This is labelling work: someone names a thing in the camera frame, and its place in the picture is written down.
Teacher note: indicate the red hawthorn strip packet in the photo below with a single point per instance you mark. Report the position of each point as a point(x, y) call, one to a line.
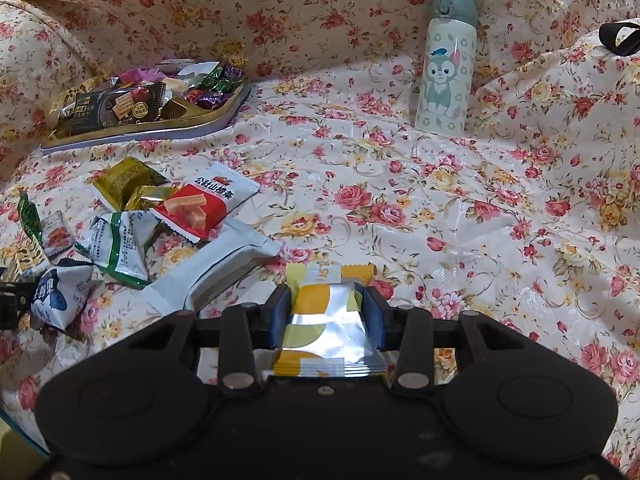
point(204, 201)

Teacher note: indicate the cartoon cat water bottle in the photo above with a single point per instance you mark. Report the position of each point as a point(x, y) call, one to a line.
point(448, 67)

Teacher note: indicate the white nut snack packet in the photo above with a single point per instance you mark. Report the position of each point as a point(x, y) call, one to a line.
point(55, 235)

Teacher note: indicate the gold green snack packet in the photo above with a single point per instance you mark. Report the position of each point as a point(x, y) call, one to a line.
point(132, 185)

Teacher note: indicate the black cracker packet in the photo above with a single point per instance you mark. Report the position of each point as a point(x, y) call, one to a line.
point(118, 106)

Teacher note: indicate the gold tray full of snacks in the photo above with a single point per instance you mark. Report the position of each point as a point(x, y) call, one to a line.
point(175, 100)

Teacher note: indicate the white long snack packet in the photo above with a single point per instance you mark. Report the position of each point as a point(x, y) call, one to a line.
point(194, 283)

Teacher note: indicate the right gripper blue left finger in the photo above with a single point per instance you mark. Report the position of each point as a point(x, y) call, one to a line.
point(244, 328)

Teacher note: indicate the floral sofa cover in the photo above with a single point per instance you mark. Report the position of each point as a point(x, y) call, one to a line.
point(531, 216)

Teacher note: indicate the green candy wrapper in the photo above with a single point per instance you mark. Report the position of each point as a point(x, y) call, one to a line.
point(31, 244)

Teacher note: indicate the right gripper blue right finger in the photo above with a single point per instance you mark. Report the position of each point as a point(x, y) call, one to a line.
point(409, 333)

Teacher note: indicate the gold empty tin tray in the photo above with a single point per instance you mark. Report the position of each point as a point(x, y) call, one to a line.
point(20, 457)

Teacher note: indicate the green white triangle packet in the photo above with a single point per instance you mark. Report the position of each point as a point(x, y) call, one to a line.
point(116, 243)

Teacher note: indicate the blue white milk packet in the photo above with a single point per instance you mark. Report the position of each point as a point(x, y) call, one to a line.
point(62, 292)

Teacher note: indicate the yellow silver snack packet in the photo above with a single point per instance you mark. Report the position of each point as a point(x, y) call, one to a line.
point(325, 334)

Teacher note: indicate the black strap handle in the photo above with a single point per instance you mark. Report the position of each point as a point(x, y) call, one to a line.
point(621, 38)

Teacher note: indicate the brown patterned snack packet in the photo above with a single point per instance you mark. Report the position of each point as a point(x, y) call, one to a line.
point(26, 264)

